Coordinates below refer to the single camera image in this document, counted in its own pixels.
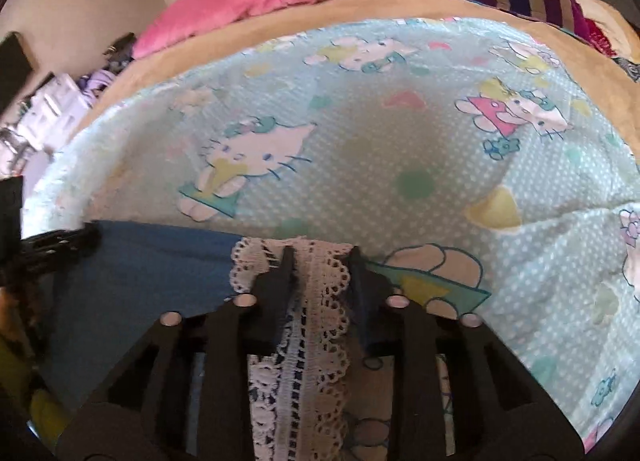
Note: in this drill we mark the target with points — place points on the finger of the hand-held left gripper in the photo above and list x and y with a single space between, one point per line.
65 241

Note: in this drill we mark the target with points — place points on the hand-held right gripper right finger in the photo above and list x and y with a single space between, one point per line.
358 286

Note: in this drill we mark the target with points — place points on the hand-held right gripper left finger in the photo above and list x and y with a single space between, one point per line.
287 273

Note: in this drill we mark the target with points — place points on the blue pants with lace trim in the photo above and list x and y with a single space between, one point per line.
150 271

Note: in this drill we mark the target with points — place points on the person's left forearm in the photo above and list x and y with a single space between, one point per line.
12 311

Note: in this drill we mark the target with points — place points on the white drawer cabinet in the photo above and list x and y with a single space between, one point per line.
50 111

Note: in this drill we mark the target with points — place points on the black monitor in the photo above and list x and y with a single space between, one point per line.
15 71

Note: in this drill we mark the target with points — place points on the cartoon cat printed blanket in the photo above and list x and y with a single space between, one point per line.
375 141

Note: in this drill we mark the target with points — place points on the person's yellow green top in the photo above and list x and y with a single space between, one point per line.
20 381

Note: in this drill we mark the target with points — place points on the heap of clothes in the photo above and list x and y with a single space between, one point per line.
112 66

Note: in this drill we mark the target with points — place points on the tan bed blanket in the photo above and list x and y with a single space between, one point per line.
500 11

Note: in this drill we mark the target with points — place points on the pile of mixed cloths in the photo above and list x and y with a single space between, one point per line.
607 36

